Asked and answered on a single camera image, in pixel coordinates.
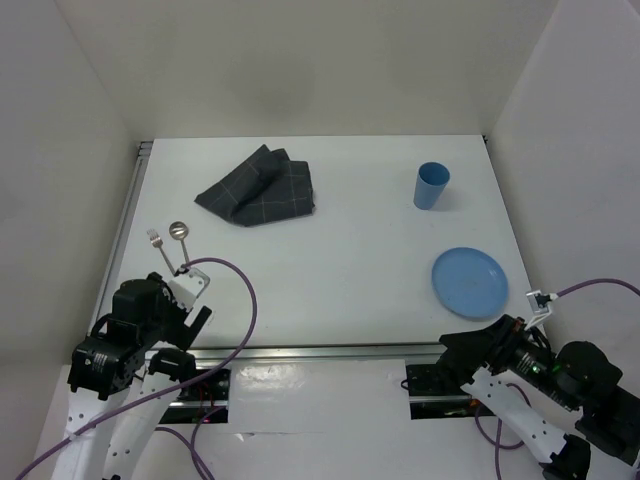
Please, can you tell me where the blue plastic plate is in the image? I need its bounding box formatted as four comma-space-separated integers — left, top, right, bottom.
431, 247, 509, 320

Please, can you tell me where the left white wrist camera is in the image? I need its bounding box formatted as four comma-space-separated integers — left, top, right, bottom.
167, 268, 210, 312

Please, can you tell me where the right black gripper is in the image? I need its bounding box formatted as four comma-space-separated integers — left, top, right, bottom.
437, 308, 578, 407

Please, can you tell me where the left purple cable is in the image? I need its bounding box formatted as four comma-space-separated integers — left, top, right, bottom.
12, 257, 260, 480

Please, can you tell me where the silver metal fork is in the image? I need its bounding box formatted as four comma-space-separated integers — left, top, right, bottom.
147, 229, 176, 276

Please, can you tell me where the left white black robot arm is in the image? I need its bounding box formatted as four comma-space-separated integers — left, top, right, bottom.
53, 268, 211, 479

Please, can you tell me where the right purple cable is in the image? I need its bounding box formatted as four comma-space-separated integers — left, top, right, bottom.
473, 278, 640, 480

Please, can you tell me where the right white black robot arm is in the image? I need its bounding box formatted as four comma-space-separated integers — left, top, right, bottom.
436, 315, 639, 479

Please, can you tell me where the aluminium table frame rail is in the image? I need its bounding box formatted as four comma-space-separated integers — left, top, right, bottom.
79, 141, 551, 364

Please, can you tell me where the purple cable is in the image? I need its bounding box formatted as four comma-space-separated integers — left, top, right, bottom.
12, 257, 260, 480
473, 278, 640, 480

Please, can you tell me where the silver metal spoon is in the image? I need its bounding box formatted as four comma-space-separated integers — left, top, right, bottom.
169, 221, 190, 263

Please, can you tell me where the dark grey checked cloth napkin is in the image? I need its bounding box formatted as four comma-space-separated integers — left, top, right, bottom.
194, 144, 315, 227

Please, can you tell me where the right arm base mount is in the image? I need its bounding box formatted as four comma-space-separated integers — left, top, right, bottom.
400, 364, 492, 420

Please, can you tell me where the blue plastic cup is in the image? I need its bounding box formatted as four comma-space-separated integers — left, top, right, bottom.
413, 162, 451, 210

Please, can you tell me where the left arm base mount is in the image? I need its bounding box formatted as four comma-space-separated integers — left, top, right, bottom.
136, 364, 231, 424

